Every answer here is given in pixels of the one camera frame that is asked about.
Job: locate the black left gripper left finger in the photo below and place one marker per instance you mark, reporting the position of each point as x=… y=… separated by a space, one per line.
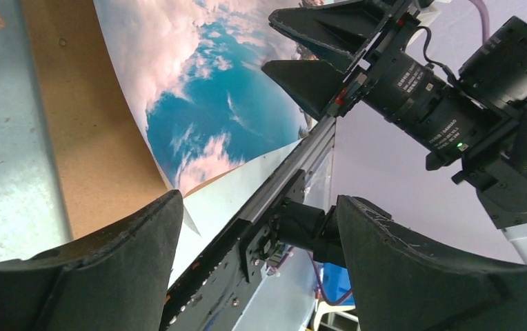
x=115 y=278

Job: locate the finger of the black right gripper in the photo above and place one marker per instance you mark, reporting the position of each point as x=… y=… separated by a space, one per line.
x=312 y=84
x=335 y=33

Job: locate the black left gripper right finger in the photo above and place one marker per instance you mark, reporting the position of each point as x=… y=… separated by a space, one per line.
x=403 y=280

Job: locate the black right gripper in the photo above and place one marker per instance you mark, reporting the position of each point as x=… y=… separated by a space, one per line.
x=477 y=116

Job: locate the ocean sky photo print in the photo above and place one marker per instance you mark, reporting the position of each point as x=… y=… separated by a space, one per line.
x=191 y=74

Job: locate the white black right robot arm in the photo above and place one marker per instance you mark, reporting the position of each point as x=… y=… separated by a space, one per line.
x=476 y=116

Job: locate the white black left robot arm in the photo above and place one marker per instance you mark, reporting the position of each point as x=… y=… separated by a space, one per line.
x=309 y=228

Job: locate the aluminium extrusion base frame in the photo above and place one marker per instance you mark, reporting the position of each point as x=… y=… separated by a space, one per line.
x=307 y=156

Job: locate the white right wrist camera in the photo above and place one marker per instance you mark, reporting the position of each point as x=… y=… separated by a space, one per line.
x=427 y=11

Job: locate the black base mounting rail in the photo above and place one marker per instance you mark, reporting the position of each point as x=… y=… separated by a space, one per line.
x=214 y=290

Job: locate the brown frame backing board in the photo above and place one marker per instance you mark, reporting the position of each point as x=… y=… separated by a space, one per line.
x=106 y=171

